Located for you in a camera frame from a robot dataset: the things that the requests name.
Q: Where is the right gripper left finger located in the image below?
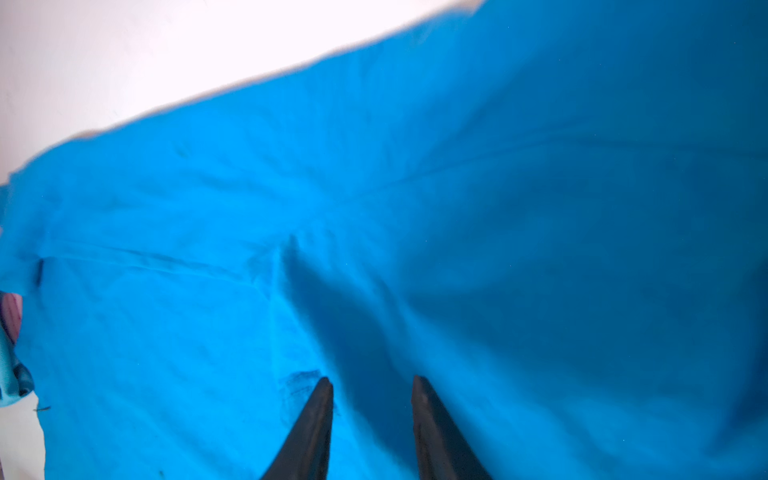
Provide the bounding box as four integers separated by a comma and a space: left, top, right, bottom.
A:
261, 377, 334, 480

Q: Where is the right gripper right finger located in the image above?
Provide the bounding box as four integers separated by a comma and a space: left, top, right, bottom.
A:
411, 376, 492, 480

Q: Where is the blue t-shirt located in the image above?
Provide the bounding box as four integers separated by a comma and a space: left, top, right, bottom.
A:
1, 1, 767, 479

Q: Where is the teal folded t-shirt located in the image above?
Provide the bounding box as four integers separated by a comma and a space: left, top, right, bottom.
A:
0, 328, 34, 407

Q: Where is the pink folded t-shirt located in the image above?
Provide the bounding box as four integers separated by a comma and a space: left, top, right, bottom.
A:
1, 293, 23, 344

